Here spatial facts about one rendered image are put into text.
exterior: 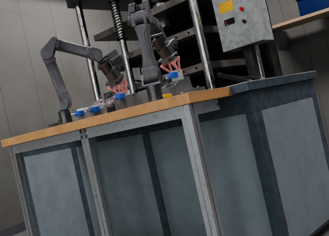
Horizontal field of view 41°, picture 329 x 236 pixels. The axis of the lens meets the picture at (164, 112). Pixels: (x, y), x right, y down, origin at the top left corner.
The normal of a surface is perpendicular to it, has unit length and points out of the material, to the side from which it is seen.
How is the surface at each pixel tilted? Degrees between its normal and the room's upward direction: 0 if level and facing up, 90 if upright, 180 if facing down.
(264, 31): 90
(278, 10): 90
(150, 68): 87
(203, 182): 90
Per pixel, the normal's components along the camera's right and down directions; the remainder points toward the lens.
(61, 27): 0.78, -0.18
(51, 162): -0.66, 0.14
